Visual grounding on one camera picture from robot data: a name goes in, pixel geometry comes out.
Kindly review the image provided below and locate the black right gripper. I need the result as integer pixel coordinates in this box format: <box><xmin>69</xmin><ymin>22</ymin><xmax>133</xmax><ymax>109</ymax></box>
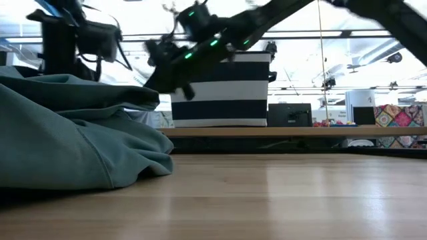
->
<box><xmin>143</xmin><ymin>31</ymin><xmax>248</xmax><ymax>101</ymax></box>

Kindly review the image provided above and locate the thin hanging cord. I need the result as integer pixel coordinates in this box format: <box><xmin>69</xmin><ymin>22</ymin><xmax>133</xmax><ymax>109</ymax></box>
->
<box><xmin>316</xmin><ymin>0</ymin><xmax>330</xmax><ymax>126</ymax></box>

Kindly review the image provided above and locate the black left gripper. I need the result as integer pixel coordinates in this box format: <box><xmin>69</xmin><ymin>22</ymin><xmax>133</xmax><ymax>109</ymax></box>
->
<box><xmin>39</xmin><ymin>13</ymin><xmax>101</xmax><ymax>83</ymax></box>

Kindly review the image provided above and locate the white rounded object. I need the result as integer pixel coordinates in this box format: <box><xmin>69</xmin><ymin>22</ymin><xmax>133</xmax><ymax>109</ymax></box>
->
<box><xmin>348</xmin><ymin>139</ymin><xmax>376</xmax><ymax>148</ymax></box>

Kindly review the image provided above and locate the white pillar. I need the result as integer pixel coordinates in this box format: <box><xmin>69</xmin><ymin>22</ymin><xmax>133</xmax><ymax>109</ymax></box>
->
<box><xmin>345</xmin><ymin>89</ymin><xmax>377</xmax><ymax>127</ymax></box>

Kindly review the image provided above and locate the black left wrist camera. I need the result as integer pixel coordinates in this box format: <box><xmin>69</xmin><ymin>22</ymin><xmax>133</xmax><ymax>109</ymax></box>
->
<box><xmin>77</xmin><ymin>19</ymin><xmax>123</xmax><ymax>63</ymax></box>

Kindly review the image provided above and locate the grey tarp cover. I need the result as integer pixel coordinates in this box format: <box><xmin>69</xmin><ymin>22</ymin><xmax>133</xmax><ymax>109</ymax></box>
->
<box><xmin>128</xmin><ymin>109</ymin><xmax>174</xmax><ymax>129</ymax></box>

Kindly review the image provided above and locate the black aluminium table frame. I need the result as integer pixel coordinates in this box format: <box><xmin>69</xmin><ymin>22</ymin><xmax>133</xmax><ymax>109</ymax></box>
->
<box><xmin>171</xmin><ymin>137</ymin><xmax>427</xmax><ymax>159</ymax></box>

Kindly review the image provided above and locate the teal shirt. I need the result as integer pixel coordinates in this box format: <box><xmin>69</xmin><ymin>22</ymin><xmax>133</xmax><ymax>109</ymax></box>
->
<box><xmin>0</xmin><ymin>65</ymin><xmax>175</xmax><ymax>191</ymax></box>

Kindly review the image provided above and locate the black equipment box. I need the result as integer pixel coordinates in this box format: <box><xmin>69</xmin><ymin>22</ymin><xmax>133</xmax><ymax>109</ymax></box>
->
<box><xmin>268</xmin><ymin>103</ymin><xmax>314</xmax><ymax>128</ymax></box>

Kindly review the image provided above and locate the beige wooden desk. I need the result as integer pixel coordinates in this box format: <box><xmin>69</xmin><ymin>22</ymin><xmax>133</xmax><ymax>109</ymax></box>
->
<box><xmin>156</xmin><ymin>127</ymin><xmax>427</xmax><ymax>139</ymax></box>

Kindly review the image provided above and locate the black square screen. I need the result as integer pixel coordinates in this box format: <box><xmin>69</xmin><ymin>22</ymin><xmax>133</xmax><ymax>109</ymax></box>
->
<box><xmin>352</xmin><ymin>106</ymin><xmax>376</xmax><ymax>126</ymax></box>

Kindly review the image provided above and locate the colourful toy pile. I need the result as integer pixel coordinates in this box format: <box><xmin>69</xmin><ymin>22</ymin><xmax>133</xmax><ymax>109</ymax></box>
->
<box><xmin>312</xmin><ymin>119</ymin><xmax>358</xmax><ymax>129</ymax></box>

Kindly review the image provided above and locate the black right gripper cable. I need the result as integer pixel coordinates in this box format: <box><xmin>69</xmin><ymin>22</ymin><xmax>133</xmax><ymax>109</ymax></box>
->
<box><xmin>161</xmin><ymin>1</ymin><xmax>183</xmax><ymax>44</ymax></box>

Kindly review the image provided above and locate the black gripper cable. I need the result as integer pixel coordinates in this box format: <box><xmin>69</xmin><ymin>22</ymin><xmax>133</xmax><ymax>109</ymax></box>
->
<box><xmin>79</xmin><ymin>13</ymin><xmax>133</xmax><ymax>73</ymax></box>
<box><xmin>161</xmin><ymin>1</ymin><xmax>183</xmax><ymax>44</ymax></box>

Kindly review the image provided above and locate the colourful patchwork quilt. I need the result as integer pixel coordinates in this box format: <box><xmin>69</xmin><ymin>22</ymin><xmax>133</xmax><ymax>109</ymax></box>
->
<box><xmin>373</xmin><ymin>104</ymin><xmax>426</xmax><ymax>149</ymax></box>

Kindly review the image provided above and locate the navy white striped fabric bin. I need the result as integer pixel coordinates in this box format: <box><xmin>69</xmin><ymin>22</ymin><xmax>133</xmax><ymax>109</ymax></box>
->
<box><xmin>170</xmin><ymin>51</ymin><xmax>278</xmax><ymax>128</ymax></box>

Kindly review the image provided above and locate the black light rail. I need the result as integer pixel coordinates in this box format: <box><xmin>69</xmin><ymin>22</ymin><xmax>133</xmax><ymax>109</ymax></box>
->
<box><xmin>0</xmin><ymin>29</ymin><xmax>394</xmax><ymax>44</ymax></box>

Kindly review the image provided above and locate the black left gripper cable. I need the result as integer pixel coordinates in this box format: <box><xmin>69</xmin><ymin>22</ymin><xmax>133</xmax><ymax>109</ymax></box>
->
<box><xmin>79</xmin><ymin>13</ymin><xmax>133</xmax><ymax>73</ymax></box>

